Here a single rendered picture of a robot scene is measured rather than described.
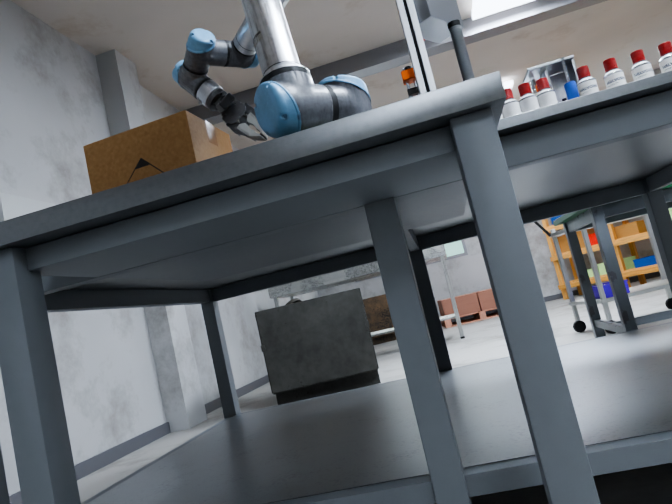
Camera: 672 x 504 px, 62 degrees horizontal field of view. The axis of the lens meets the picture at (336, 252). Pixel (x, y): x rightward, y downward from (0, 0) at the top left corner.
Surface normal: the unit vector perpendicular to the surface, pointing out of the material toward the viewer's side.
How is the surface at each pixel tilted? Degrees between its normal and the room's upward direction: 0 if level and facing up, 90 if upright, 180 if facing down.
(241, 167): 90
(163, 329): 90
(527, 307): 90
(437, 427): 90
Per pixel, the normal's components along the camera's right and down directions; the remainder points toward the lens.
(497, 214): -0.20, -0.07
